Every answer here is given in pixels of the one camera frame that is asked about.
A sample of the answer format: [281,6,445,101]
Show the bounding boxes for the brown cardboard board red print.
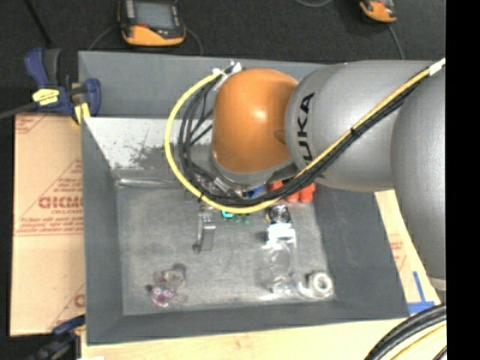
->
[9,111,414,338]

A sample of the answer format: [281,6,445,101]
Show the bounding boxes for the grey and purple toy animal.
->
[145,262,189,308]

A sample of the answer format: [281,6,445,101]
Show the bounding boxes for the grey metal bin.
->
[77,50,410,345]

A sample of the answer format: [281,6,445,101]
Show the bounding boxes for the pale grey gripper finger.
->
[202,215,218,253]
[191,211,206,255]

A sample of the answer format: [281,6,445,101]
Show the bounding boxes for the black cylinder on white bracket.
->
[265,204,293,226]

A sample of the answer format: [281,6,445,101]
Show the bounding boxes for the clear plastic bottle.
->
[257,223,300,301]

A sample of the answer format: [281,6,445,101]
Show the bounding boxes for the orange-red ridged toy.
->
[266,180,317,204]

